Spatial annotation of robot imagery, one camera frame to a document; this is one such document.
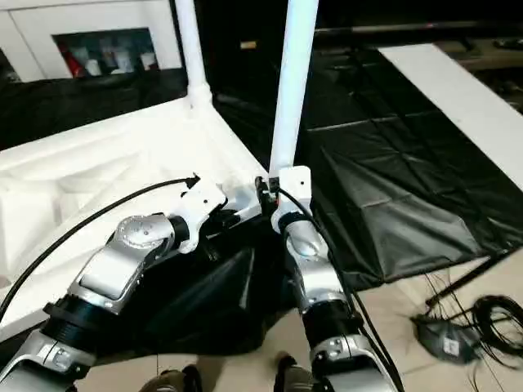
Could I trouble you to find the black work mat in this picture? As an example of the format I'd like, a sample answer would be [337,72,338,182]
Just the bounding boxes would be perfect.
[0,36,510,356]

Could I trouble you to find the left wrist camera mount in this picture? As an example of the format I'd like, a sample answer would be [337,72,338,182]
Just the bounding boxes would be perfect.
[171,179,229,255]

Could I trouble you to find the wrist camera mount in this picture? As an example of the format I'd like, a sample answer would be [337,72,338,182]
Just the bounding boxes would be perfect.
[171,179,229,255]
[269,165,312,234]

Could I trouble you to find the black stand base with label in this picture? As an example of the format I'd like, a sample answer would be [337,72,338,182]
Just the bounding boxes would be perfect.
[412,316,480,363]

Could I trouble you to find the white sideboard cabinet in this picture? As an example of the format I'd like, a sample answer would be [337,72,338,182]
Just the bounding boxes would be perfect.
[0,0,186,83]

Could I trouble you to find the white flat board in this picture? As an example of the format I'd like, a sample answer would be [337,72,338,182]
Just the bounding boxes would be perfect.
[378,43,523,196]

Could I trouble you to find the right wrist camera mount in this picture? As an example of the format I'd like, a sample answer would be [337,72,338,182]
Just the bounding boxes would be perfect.
[269,165,312,234]

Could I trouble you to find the black stand pole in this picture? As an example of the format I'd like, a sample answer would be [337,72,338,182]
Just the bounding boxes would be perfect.
[424,255,508,308]

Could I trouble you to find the white plastic table top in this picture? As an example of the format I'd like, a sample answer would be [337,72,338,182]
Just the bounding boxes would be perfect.
[0,96,270,340]

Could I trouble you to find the robot arm base with cables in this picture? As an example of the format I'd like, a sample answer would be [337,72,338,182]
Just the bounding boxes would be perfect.
[424,269,523,371]

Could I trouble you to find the dark metal bar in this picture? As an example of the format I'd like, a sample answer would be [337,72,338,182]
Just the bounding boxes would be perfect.
[316,22,523,34]

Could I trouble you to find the white tapered table leg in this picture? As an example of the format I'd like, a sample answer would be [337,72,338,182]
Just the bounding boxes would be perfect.
[174,0,212,112]
[267,0,320,173]

